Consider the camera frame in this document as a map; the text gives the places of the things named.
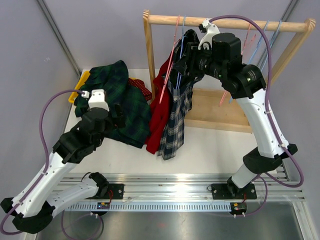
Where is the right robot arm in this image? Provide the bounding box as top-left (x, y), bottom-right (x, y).
top-left (173, 33), bottom-right (298, 199)

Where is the yellow plastic tray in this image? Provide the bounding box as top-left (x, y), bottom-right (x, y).
top-left (68, 70), bottom-right (91, 104)

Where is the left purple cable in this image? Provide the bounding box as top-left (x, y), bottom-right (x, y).
top-left (0, 89), bottom-right (105, 240)

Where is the navy white plaid skirt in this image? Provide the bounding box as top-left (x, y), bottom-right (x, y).
top-left (156, 28), bottom-right (205, 161)

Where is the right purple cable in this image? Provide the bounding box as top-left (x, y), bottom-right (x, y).
top-left (209, 14), bottom-right (305, 218)

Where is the purple cable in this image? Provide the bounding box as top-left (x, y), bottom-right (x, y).
top-left (0, 89), bottom-right (105, 240)
top-left (209, 14), bottom-right (305, 218)

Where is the dark green plaid skirt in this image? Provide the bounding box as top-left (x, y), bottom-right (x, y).
top-left (79, 60), bottom-right (152, 149)

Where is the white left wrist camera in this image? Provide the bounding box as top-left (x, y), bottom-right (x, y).
top-left (81, 89), bottom-right (110, 112)

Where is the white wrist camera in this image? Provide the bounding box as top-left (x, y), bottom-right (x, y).
top-left (81, 89), bottom-right (110, 112)
top-left (198, 18), bottom-right (220, 50)

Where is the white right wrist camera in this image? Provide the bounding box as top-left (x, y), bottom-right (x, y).
top-left (198, 18), bottom-right (220, 50)

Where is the pink hanger with green skirt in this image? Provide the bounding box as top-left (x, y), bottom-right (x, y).
top-left (218, 23), bottom-right (258, 107)

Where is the blue hanger with plaid skirt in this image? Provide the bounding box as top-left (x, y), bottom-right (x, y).
top-left (175, 15), bottom-right (189, 91)

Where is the blue hanger with dotted skirt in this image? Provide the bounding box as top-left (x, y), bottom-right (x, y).
top-left (228, 19), bottom-right (271, 105)

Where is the wooden clothes rack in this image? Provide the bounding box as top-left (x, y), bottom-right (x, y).
top-left (142, 9), bottom-right (316, 133)

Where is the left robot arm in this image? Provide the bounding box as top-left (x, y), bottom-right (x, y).
top-left (0, 104), bottom-right (125, 234)

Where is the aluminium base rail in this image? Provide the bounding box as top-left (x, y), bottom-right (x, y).
top-left (50, 173), bottom-right (305, 212)

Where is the red polka dot skirt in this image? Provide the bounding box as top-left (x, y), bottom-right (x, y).
top-left (128, 78), bottom-right (152, 101)

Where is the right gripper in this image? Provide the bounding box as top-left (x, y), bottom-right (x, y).
top-left (173, 43), bottom-right (226, 82)

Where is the pink hanger left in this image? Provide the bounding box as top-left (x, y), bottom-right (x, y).
top-left (159, 15), bottom-right (180, 104)

